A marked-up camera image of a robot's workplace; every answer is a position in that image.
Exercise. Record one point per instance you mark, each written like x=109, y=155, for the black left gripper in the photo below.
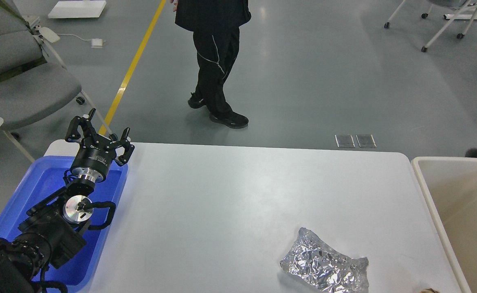
x=95, y=155

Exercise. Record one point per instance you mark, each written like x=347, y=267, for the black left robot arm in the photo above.
x=53, y=232

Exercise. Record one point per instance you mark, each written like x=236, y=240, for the blue plastic bin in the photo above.
x=45, y=176

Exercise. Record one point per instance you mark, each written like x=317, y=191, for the white power adapter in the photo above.
x=96, y=43

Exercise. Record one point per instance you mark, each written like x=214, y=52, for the grey office chair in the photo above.
x=34, y=81

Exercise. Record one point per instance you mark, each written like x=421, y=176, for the white flat board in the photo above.
x=65, y=9

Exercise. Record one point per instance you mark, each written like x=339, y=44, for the person in black clothes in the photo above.
x=215, y=27

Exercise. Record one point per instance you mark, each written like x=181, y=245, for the left metal floor plate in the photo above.
x=345, y=141

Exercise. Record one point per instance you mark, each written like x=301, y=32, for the metal floor plate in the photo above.
x=366, y=141
x=345, y=141

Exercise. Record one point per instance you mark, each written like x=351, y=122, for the crumpled aluminium foil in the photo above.
x=319, y=265

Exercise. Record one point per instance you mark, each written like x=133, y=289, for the right metal floor plate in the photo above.
x=366, y=141

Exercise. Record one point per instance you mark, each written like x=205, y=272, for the brown object at edge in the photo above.
x=429, y=290

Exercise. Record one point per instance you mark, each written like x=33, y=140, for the beige plastic bin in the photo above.
x=449, y=186

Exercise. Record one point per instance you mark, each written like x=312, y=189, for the white rolling table frame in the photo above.
x=464, y=11

